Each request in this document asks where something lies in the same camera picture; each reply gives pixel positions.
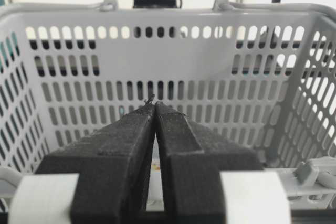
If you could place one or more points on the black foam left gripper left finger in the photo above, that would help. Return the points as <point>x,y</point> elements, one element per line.
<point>101,178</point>

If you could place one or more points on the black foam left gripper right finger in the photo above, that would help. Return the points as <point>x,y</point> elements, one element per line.
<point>192,157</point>

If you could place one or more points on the grey plastic shopping basket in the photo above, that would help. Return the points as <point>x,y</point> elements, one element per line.
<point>261,75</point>

